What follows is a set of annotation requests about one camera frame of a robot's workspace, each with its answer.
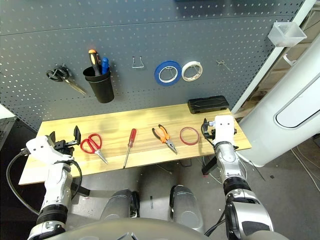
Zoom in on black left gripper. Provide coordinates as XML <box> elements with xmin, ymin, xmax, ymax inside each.
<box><xmin>48</xmin><ymin>125</ymin><xmax>82</xmax><ymax>157</ymax></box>

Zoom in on red tape roll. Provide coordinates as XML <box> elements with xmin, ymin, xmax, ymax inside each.
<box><xmin>179</xmin><ymin>126</ymin><xmax>200</xmax><ymax>146</ymax></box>

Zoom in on red handled scissors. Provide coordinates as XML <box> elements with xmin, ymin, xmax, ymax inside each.
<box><xmin>79</xmin><ymin>133</ymin><xmax>109</xmax><ymax>165</ymax></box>

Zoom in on orange black needle-nose pliers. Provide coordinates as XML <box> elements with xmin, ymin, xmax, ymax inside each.
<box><xmin>151</xmin><ymin>124</ymin><xmax>179</xmax><ymax>155</ymax></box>

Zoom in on red handled screwdriver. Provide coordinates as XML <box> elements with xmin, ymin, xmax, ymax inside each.
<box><xmin>122</xmin><ymin>128</ymin><xmax>138</xmax><ymax>170</ymax></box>

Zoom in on grey perforated pegboard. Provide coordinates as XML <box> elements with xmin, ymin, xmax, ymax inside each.
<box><xmin>0</xmin><ymin>0</ymin><xmax>306</xmax><ymax>131</ymax></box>

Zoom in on black plastic tool case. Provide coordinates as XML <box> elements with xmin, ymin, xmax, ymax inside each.
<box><xmin>187</xmin><ymin>94</ymin><xmax>230</xmax><ymax>115</ymax></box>

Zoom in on black plastic cup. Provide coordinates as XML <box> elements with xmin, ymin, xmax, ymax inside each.
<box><xmin>82</xmin><ymin>65</ymin><xmax>115</xmax><ymax>104</ymax></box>

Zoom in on white curved machine housing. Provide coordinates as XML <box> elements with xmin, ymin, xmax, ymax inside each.
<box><xmin>231</xmin><ymin>37</ymin><xmax>320</xmax><ymax>168</ymax></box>

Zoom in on white tape roll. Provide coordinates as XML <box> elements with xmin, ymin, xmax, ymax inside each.
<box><xmin>180</xmin><ymin>60</ymin><xmax>204</xmax><ymax>83</ymax></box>

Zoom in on blue tape roll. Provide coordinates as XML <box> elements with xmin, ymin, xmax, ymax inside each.
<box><xmin>153</xmin><ymin>59</ymin><xmax>183</xmax><ymax>88</ymax></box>

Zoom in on silver right robot leg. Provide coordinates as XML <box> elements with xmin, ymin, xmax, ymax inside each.
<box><xmin>169</xmin><ymin>184</ymin><xmax>206</xmax><ymax>234</ymax></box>

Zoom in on silver robot leg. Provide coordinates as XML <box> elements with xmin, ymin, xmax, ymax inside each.
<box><xmin>169</xmin><ymin>184</ymin><xmax>206</xmax><ymax>234</ymax></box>
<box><xmin>99</xmin><ymin>188</ymin><xmax>141</xmax><ymax>227</ymax></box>

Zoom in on silver left robot leg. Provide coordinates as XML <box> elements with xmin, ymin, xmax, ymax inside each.
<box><xmin>99</xmin><ymin>188</ymin><xmax>141</xmax><ymax>227</ymax></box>

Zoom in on white plastic hook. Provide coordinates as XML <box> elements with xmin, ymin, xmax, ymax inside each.
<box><xmin>283</xmin><ymin>53</ymin><xmax>300</xmax><ymax>67</ymax></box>

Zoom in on grey robot torso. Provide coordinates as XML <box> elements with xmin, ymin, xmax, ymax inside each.
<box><xmin>61</xmin><ymin>216</ymin><xmax>209</xmax><ymax>240</ymax></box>

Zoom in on translucent plastic bin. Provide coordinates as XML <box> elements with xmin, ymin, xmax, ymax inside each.
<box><xmin>267</xmin><ymin>21</ymin><xmax>308</xmax><ymax>48</ymax></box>

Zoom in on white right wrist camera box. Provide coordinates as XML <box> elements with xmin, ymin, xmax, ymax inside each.
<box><xmin>214</xmin><ymin>115</ymin><xmax>236</xmax><ymax>146</ymax></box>

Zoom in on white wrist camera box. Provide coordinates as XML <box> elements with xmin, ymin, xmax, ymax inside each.
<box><xmin>214</xmin><ymin>115</ymin><xmax>236</xmax><ymax>146</ymax></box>
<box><xmin>25</xmin><ymin>135</ymin><xmax>74</xmax><ymax>165</ymax></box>

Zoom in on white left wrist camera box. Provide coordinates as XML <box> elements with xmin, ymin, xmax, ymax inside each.
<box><xmin>25</xmin><ymin>135</ymin><xmax>74</xmax><ymax>165</ymax></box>

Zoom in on black table foot bracket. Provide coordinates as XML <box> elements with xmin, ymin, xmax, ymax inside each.
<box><xmin>201</xmin><ymin>155</ymin><xmax>219</xmax><ymax>176</ymax></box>
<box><xmin>71</xmin><ymin>183</ymin><xmax>91</xmax><ymax>198</ymax></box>

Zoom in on black left gripper cable loop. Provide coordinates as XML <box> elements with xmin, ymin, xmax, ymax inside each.
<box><xmin>53</xmin><ymin>159</ymin><xmax>84</xmax><ymax>201</ymax></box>

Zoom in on black handled scissors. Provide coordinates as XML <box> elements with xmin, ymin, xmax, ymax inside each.
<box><xmin>45</xmin><ymin>63</ymin><xmax>88</xmax><ymax>96</ymax></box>

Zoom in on black left wrist camera cable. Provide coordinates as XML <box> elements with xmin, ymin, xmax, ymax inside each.
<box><xmin>5</xmin><ymin>148</ymin><xmax>41</xmax><ymax>216</ymax></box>

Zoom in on metal wire pegboard hook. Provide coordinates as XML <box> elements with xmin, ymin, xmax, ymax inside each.
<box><xmin>215</xmin><ymin>59</ymin><xmax>230</xmax><ymax>71</ymax></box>

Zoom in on white pegboard frame post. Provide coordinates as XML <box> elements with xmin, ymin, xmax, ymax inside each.
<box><xmin>230</xmin><ymin>0</ymin><xmax>316</xmax><ymax>115</ymax></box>

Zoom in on orange black handled screwdriver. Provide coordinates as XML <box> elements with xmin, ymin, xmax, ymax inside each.
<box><xmin>87</xmin><ymin>48</ymin><xmax>102</xmax><ymax>77</ymax></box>

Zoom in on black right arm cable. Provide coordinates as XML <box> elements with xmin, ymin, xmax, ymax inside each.
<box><xmin>204</xmin><ymin>196</ymin><xmax>230</xmax><ymax>237</ymax></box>

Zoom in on metal wire pliers holder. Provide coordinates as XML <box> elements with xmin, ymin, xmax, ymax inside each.
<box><xmin>131</xmin><ymin>55</ymin><xmax>146</xmax><ymax>69</ymax></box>

